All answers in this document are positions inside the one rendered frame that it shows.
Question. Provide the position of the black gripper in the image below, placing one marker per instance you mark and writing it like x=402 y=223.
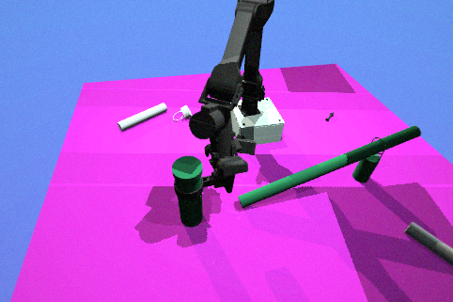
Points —
x=222 y=161

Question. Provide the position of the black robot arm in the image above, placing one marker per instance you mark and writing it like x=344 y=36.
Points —
x=227 y=85

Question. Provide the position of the white cylindrical tube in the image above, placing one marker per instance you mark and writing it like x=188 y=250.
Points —
x=140 y=117

